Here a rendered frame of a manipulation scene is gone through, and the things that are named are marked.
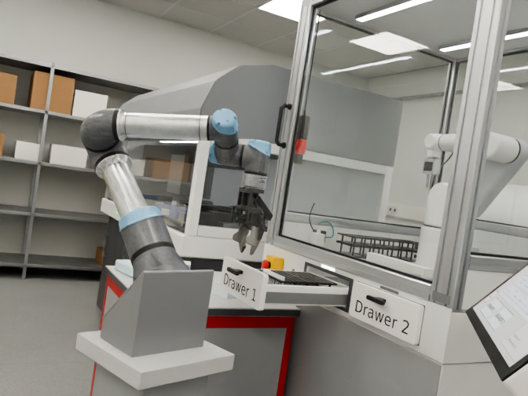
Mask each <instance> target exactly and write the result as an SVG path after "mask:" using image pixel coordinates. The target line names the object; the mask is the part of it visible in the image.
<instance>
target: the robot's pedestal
mask: <svg viewBox="0 0 528 396"><path fill-rule="evenodd" d="M100 336H101V331H94V332H81V333H78V334H77V340H76V345H75V348H76V349H77V350H79V351H80V352H82V353H83V354H85V355H86V356H87V357H89V358H91V359H92V360H94V361H95V362H97V368H96V374H95V380H94V385H93V395H92V396H205V394H206V389H207V379H208V375H211V374H215V373H219V372H224V371H229V370H232V369H233V362H234V356H235V355H234V354H232V353H230V352H229V351H227V350H223V349H222V348H220V347H218V346H215V345H214V344H212V343H209V342H207V341H205V340H204V341H203V346H201V347H196V348H190V349H185V350H176V351H171V352H165V353H160V354H150V355H145V356H140V357H130V356H129V355H127V354H125V353H123V352H122V351H121V350H119V349H117V348H116V347H114V346H113V345H111V344H110V343H108V342H106V341H104V340H103V339H102V338H100Z"/></svg>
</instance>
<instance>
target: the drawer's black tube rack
mask: <svg viewBox="0 0 528 396"><path fill-rule="evenodd" d="M270 271H271V272H274V273H277V274H279V275H281V276H283V277H284V280H285V281H286V283H284V285H300V286H317V287H322V286H320V285H319V284H322V285H328V286H329V287H331V285H337V283H334V282H332V281H330V280H326V279H324V278H322V277H319V276H317V275H314V274H312V273H308V272H295V271H282V270H270Z"/></svg>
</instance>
